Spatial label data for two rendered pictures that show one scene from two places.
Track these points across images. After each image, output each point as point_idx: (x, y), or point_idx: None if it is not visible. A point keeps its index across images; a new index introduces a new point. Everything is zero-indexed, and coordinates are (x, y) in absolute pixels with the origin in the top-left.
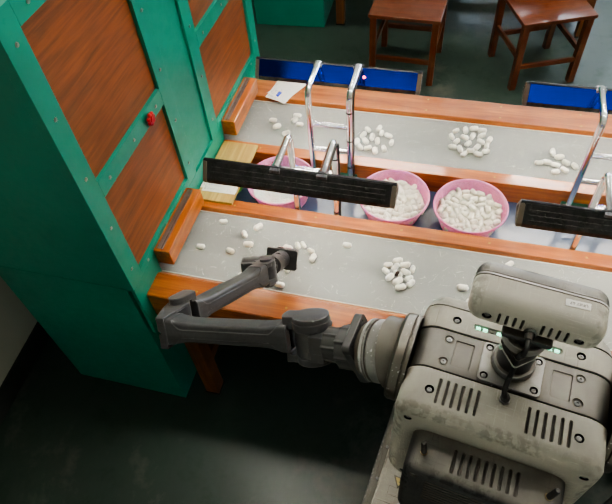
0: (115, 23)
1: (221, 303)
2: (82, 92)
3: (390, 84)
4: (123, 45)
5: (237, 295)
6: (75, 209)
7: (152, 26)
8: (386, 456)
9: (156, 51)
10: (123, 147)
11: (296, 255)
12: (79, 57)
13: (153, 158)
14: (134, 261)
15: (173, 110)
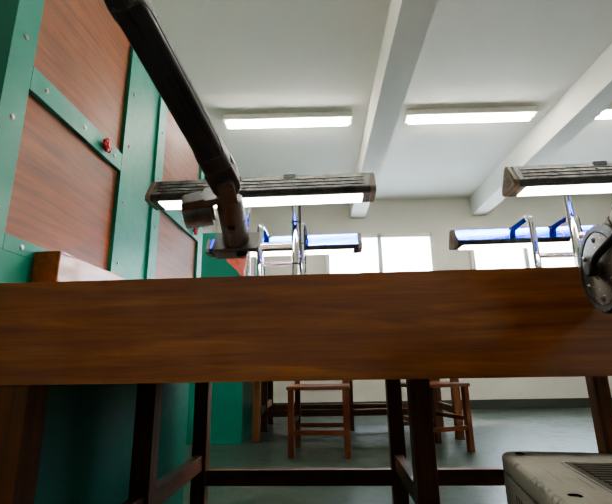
0: (113, 64)
1: (170, 46)
2: (68, 22)
3: (334, 242)
4: (111, 82)
5: (191, 87)
6: None
7: (136, 118)
8: (551, 497)
9: (132, 133)
10: (73, 109)
11: (259, 234)
12: (80, 12)
13: (89, 188)
14: (5, 208)
15: (125, 193)
